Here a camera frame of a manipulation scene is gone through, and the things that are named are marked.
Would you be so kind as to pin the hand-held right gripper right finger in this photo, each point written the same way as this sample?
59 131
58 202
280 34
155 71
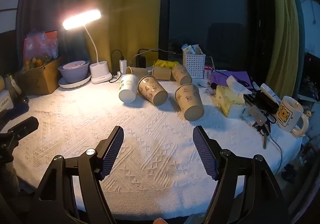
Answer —
203 148

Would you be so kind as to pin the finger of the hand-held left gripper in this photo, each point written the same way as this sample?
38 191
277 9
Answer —
26 125

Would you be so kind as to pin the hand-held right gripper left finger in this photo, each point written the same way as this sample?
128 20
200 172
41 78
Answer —
112 151

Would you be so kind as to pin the printed brown paper cup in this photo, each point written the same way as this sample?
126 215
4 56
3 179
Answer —
188 102
181 73
151 90

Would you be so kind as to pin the white cup with green print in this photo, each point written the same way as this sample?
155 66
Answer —
128 88

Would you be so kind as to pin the plain brown paper cup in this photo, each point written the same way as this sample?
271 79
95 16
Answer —
138 71
161 73

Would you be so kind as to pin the person's right hand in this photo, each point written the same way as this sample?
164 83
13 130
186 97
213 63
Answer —
159 221

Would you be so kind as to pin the white textured tablecloth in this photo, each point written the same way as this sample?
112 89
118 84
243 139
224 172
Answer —
140 143

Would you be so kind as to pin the cardboard box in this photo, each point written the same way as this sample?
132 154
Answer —
41 78

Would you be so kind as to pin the yellow tissue box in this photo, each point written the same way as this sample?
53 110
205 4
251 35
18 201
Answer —
228 101

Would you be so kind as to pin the white plate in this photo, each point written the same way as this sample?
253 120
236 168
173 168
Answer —
75 84

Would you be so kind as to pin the bunch of keys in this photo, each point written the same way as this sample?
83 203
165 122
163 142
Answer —
260 117

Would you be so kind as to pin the purple bowl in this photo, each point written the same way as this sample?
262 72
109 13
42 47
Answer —
73 73

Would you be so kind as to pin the purple cloth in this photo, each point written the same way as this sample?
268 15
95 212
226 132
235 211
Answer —
222 78

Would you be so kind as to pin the small pink white box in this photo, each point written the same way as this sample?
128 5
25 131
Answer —
207 72

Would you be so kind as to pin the black case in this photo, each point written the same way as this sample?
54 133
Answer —
266 103

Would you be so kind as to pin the plastic bag of fruit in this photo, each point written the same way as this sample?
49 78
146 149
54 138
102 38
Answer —
41 48

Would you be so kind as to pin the white desk lamp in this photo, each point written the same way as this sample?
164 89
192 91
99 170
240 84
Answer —
100 73

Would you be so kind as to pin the white basket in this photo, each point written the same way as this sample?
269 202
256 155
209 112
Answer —
193 65

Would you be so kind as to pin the white charger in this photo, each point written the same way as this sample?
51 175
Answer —
123 65

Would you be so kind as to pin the white tube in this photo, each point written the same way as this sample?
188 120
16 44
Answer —
271 93

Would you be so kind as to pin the white mug with bear print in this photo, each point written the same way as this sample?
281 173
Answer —
290 115

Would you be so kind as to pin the yellow packet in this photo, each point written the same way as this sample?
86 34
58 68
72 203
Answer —
166 63

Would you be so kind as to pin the black charger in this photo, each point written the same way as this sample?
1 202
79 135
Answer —
141 61

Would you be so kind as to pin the packets in basket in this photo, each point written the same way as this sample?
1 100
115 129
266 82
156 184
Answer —
191 49

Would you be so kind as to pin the yellow curtain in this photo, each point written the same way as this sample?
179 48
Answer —
125 13
282 26

